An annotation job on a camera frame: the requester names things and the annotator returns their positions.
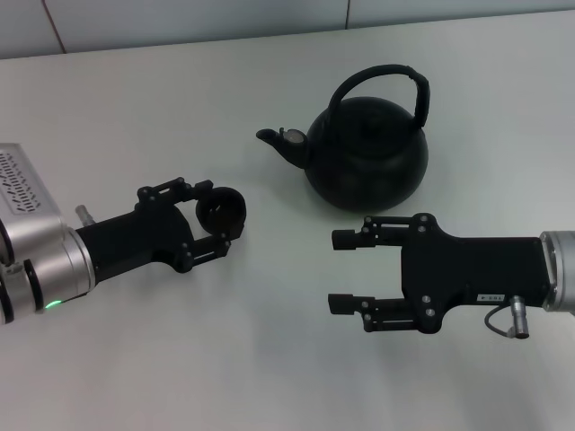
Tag grey right gripper cable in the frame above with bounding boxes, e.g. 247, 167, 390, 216
483, 295, 533, 339

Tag small black teacup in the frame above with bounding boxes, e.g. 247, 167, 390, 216
195, 186, 248, 240

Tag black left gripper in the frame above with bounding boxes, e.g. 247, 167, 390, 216
74, 176, 233, 283

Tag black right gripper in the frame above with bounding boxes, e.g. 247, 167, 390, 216
326, 213, 548, 336

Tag black round teapot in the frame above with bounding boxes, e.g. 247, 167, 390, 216
255, 64, 430, 213

